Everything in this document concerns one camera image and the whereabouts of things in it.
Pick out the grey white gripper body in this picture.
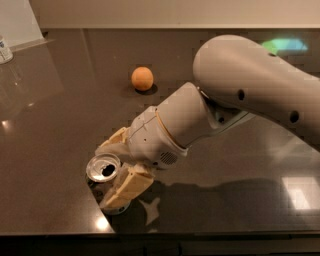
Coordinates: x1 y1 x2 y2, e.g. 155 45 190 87
127 106 188 170

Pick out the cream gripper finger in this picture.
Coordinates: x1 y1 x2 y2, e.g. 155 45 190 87
99 163 154 210
95 127 131 159

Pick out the green white 7up can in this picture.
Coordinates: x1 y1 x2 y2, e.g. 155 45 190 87
86 153 130 215

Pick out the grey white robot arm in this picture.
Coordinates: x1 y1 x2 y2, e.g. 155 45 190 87
96 35 320 214

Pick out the orange fruit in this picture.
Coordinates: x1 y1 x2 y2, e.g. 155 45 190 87
131 67 154 91

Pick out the white bottle at left edge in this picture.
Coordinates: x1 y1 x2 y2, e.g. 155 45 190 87
0 35 13 64

